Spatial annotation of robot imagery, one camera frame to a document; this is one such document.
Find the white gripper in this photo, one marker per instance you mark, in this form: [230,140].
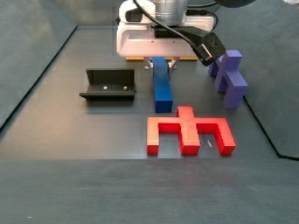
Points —
[135,33]

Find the blue rectangular bar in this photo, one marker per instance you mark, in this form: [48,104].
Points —
[163,97]

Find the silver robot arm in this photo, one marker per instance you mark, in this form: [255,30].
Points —
[157,28]

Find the yellow board with slots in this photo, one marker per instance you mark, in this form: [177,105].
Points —
[182,58]

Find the purple block shape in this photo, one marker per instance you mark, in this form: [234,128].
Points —
[230,82]

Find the red fork-shaped block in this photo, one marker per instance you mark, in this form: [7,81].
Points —
[189,126]

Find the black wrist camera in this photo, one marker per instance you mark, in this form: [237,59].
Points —
[205,42]

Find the black angle bracket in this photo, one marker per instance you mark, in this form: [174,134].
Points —
[110,83]

